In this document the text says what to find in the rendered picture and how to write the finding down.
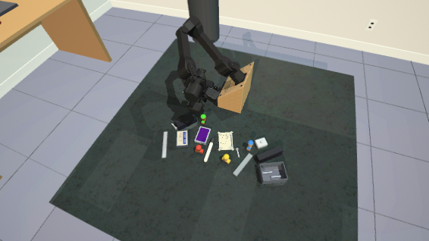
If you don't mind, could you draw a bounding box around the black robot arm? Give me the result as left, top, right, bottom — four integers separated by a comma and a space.
175, 15, 247, 103

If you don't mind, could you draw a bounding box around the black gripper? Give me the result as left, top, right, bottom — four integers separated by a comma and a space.
187, 80, 214, 114

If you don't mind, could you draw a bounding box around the white marker with grey cap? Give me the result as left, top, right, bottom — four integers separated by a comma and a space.
204, 138, 215, 162

